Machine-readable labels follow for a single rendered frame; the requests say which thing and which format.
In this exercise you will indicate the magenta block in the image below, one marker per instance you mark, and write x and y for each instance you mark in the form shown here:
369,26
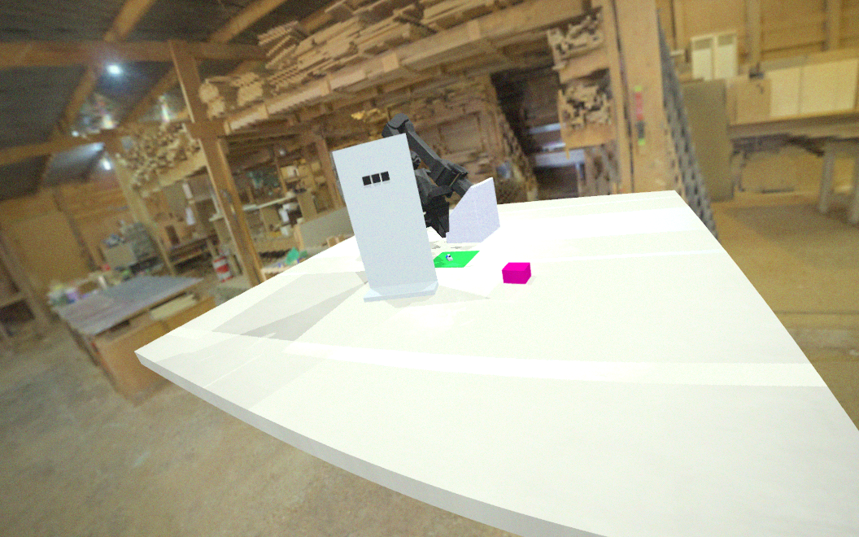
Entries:
516,273

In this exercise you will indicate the green square mat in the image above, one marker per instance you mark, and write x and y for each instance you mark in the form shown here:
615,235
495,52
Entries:
460,259

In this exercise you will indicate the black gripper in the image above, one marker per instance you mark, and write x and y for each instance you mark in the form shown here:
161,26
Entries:
437,211

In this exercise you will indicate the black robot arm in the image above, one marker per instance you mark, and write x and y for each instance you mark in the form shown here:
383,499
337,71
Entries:
442,171

